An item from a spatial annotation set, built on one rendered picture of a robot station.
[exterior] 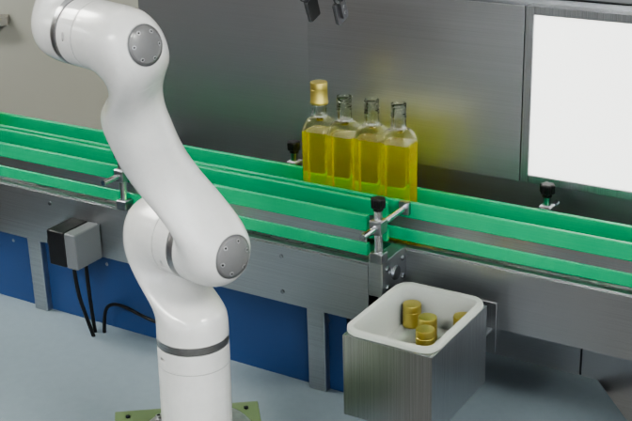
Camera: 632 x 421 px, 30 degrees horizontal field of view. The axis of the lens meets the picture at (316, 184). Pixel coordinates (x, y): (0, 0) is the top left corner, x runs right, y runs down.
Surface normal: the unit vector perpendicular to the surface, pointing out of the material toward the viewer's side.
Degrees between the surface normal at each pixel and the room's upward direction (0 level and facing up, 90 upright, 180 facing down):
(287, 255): 90
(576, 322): 90
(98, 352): 0
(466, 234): 90
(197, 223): 70
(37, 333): 0
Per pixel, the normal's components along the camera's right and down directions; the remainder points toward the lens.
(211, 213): 0.60, -0.22
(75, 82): 0.14, 0.34
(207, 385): 0.39, 0.31
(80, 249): 0.85, 0.16
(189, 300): 0.15, -0.73
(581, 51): -0.52, 0.31
